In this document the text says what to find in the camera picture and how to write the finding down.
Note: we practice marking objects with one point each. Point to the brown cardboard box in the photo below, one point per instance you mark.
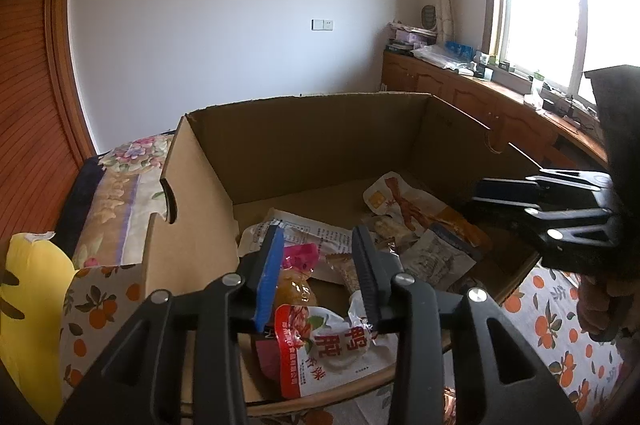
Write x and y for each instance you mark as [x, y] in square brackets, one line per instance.
[300, 145]

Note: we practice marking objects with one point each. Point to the orange-print bedspread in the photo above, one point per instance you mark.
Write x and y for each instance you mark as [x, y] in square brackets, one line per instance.
[550, 320]

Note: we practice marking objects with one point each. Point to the pink yellow snack packet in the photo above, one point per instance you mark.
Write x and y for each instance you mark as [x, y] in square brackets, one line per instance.
[297, 290]

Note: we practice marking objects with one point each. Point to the person's right hand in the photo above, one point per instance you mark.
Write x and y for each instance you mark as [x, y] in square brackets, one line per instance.
[600, 310]

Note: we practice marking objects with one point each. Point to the white printed packet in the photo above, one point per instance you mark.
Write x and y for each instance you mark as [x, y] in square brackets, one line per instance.
[310, 232]

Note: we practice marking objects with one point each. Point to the small dark boxes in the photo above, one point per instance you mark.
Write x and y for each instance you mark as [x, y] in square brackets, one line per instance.
[487, 67]

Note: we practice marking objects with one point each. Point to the blue boxes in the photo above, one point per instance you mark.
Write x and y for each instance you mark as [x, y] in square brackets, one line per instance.
[460, 50]

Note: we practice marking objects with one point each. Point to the pale snack bar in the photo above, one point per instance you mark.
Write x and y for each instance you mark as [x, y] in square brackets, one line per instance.
[390, 227]

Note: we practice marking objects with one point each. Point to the maroon snack packet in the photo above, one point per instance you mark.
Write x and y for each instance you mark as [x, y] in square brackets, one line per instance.
[267, 357]

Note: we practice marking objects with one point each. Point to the clear plastic bag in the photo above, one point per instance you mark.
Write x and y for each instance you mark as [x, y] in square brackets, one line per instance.
[442, 57]

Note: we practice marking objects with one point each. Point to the white orange snack bag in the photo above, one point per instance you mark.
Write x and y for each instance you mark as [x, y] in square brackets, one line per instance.
[415, 205]

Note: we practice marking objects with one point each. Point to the clear sesame bar packet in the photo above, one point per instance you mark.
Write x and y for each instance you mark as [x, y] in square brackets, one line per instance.
[347, 272]

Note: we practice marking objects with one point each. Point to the red white snack packet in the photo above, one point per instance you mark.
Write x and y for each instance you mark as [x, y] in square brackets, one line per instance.
[320, 355]

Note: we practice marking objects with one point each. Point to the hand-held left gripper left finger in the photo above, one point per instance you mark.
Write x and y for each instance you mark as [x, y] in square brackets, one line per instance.
[270, 275]

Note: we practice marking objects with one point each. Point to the window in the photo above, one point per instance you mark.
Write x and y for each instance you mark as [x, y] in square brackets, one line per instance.
[545, 5]

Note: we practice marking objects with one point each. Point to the black electronic device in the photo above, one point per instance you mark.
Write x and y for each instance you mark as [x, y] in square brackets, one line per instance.
[555, 105]

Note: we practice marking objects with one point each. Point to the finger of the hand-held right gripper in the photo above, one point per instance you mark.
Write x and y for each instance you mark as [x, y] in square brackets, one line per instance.
[500, 191]
[505, 215]

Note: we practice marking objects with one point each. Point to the wooden wardrobe door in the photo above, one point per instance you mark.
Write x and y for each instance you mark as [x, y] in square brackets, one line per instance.
[30, 105]

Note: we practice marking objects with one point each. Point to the stack of books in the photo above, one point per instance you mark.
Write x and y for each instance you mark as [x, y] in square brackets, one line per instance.
[410, 39]

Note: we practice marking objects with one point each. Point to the white wall switch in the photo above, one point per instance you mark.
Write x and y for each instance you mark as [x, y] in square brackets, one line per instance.
[322, 25]

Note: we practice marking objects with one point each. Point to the woven hand fan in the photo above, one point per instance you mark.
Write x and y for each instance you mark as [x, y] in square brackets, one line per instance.
[428, 17]

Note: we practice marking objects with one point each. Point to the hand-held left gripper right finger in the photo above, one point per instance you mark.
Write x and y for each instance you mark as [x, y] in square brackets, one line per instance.
[362, 275]

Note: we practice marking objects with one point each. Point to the yellow pillow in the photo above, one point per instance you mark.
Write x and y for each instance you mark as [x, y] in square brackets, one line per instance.
[30, 305]

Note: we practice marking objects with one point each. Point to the floral quilt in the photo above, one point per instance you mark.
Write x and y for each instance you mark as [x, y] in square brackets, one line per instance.
[120, 185]

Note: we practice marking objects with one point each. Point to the silver snack packet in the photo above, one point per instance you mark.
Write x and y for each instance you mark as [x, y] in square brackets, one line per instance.
[435, 257]

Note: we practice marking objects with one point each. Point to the wooden cabinet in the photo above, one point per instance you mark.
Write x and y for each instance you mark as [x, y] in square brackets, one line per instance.
[450, 90]

